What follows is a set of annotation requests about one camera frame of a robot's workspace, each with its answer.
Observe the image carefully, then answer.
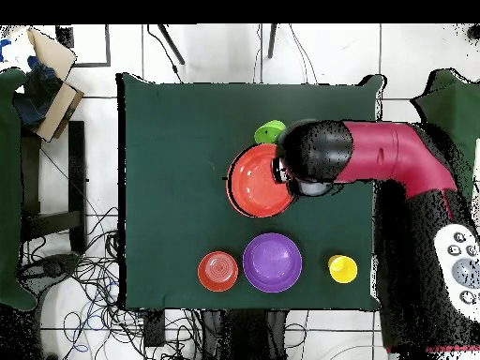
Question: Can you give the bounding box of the tangle of black cables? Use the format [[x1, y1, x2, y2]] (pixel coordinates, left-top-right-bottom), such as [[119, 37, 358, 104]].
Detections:
[[18, 205, 205, 360]]

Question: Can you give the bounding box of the dark green tablecloth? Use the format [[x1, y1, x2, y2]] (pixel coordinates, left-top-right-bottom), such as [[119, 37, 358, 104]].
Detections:
[[116, 72, 387, 312]]

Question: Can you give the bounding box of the cardboard box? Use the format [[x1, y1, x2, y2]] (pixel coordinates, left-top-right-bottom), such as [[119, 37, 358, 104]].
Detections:
[[14, 27, 85, 143]]

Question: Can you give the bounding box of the blue cloth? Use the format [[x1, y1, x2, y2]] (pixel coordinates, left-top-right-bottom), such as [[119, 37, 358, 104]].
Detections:
[[12, 61, 63, 128]]

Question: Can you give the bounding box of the black box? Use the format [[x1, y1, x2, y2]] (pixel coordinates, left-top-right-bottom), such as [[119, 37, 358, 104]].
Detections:
[[143, 308, 167, 349]]

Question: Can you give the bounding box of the dark grey frame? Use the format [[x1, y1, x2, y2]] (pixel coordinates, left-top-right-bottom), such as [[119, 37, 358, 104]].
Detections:
[[55, 23, 113, 68]]

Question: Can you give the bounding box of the yellow cup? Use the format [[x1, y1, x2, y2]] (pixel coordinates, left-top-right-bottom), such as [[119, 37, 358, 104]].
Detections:
[[328, 255, 359, 285]]

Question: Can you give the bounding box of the black stool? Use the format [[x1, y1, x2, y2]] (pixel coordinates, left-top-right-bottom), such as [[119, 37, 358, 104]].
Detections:
[[20, 120, 88, 256]]

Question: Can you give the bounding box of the purple bowl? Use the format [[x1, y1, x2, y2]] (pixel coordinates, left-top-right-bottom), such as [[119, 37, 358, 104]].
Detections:
[[242, 232, 304, 293]]

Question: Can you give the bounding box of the black tripod leg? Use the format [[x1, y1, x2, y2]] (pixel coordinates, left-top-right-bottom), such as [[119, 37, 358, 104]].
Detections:
[[157, 23, 187, 66], [266, 23, 278, 60]]

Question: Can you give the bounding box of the small orange bowl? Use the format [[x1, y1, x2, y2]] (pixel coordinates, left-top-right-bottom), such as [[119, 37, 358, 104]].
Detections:
[[197, 250, 239, 293]]

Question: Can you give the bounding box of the large orange bowl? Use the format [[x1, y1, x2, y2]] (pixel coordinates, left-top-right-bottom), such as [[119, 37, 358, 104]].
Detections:
[[225, 142, 297, 218]]

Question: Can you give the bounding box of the grey pedestal foot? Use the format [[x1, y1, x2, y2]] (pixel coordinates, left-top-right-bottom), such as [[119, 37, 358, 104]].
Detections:
[[18, 252, 82, 297]]

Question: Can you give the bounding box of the green bowl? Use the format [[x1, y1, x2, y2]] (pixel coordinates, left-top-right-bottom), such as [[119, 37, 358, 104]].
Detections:
[[253, 119, 287, 145]]

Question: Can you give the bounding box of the green cloth covered table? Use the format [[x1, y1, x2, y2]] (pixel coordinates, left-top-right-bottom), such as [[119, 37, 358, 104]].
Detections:
[[0, 68, 38, 312], [410, 68, 480, 203]]

